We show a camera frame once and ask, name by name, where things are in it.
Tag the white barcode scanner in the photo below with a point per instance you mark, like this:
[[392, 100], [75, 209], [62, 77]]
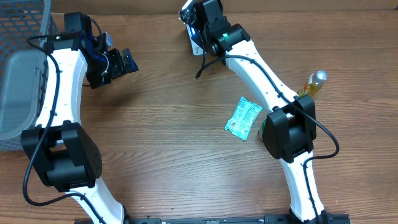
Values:
[[195, 40]]

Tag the green lid jar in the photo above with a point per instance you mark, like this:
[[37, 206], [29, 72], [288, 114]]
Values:
[[260, 130]]

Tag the grey plastic mesh basket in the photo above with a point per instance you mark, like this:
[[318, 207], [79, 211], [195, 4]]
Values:
[[24, 69]]

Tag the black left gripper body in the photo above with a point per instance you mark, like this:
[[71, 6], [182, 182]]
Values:
[[117, 66]]

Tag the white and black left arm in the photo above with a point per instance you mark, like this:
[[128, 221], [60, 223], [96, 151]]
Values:
[[64, 161]]

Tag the yellow liquid bottle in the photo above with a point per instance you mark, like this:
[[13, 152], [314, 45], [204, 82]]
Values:
[[314, 84]]

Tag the teal wet wipes pack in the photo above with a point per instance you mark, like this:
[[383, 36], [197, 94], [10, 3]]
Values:
[[243, 118]]

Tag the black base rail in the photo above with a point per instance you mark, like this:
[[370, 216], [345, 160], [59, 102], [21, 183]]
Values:
[[217, 221]]

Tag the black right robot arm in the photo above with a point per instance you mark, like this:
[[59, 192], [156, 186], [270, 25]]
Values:
[[290, 126]]

